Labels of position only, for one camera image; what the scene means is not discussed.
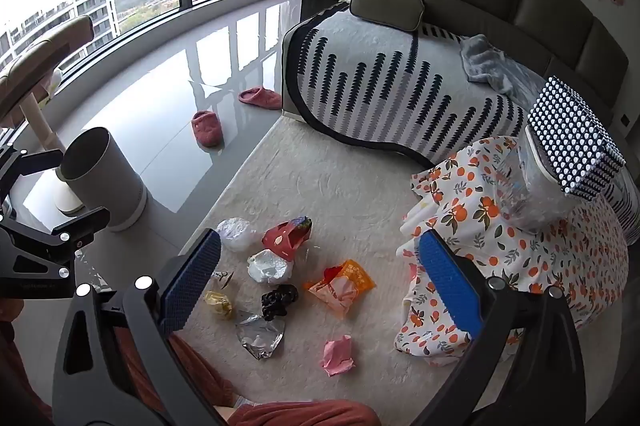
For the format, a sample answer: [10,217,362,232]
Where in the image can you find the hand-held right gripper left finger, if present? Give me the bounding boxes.
[52,228,223,426]

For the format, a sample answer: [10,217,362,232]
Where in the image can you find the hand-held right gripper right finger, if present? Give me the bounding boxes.
[419,230,587,426]

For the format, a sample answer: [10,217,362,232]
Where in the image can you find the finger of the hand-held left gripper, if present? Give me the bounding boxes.
[0,145,64,207]
[0,207,111,268]

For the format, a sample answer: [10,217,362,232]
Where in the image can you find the red snack bag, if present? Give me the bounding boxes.
[262,215,314,262]

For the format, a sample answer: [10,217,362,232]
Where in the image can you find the gold foil wrapper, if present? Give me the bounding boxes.
[203,290,234,320]

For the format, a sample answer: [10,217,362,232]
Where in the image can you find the crumpled white plastic wrapper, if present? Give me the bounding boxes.
[247,248,294,285]

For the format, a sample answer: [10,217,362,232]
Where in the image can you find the crumpled black plastic bag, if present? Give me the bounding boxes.
[260,284,300,322]

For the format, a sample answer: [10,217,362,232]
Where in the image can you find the silver foil wrapper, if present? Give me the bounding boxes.
[235,311,286,361]

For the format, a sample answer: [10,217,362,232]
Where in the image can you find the orange snack wrapper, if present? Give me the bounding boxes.
[304,259,377,320]

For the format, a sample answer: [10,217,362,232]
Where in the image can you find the clear plastic storage bag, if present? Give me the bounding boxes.
[492,126,569,235]

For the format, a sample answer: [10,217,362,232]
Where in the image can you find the orange fruit print cloth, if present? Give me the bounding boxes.
[395,136,630,364]

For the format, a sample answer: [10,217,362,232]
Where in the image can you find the crumpled pink paper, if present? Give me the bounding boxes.
[322,334,357,377]

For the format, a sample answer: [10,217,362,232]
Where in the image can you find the red plush slipper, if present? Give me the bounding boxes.
[191,110,225,148]
[238,86,284,110]

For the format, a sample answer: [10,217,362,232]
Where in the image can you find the cream rug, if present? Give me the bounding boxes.
[169,112,501,426]

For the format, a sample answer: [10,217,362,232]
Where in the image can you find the person's red pants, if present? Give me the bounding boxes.
[0,298,382,426]

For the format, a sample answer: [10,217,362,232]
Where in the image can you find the black white dotted cushion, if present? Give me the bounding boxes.
[526,76,627,198]

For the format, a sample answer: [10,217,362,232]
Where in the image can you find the black white patterned blanket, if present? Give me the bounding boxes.
[281,1,640,248]

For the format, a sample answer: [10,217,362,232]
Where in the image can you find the blue-grey towel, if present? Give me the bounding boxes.
[460,34,546,107]

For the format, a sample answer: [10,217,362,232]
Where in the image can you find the grey cushion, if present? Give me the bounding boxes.
[349,0,425,32]

